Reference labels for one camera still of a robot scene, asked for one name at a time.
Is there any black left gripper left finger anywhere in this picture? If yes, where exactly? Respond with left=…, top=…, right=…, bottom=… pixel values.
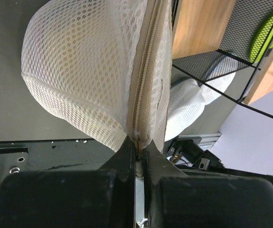
left=0, top=138, right=136, bottom=228

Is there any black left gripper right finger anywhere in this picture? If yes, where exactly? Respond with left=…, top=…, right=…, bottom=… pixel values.
left=142, top=143, right=273, bottom=228

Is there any white mesh bra laundry bag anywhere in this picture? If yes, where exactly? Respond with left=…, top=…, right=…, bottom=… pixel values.
left=21, top=0, right=172, bottom=178

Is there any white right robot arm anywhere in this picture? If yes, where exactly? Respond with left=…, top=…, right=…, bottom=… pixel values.
left=163, top=138, right=273, bottom=185

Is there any white mesh bag grey trim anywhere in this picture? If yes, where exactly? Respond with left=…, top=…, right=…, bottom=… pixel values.
left=164, top=56, right=237, bottom=143

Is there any lime green plate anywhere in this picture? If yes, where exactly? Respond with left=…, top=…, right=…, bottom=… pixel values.
left=249, top=13, right=273, bottom=63

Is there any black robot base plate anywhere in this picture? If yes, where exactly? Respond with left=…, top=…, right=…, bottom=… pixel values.
left=0, top=139, right=114, bottom=183

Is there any black wire wooden shelf rack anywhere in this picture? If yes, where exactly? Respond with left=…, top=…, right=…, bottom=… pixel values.
left=171, top=0, right=273, bottom=124

